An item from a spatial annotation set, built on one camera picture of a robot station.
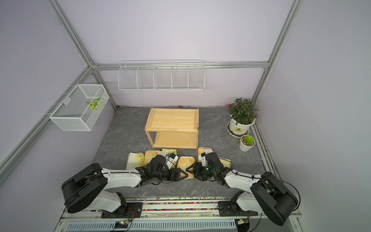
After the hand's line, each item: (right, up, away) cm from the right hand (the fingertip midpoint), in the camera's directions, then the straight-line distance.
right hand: (187, 171), depth 81 cm
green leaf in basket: (-54, +39, 0) cm, 66 cm away
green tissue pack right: (+22, +5, +1) cm, 22 cm away
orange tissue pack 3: (+9, +10, +12) cm, 18 cm away
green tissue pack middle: (-15, +9, +9) cm, 20 cm away
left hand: (-2, -3, -2) cm, 4 cm away
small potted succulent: (+37, +15, +8) cm, 41 cm away
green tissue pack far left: (-33, +4, +8) cm, 34 cm away
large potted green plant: (+34, +34, +8) cm, 49 cm away
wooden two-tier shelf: (-6, +25, -1) cm, 26 cm away
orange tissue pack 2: (-2, +4, +5) cm, 6 cm away
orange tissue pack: (-25, +7, +9) cm, 27 cm away
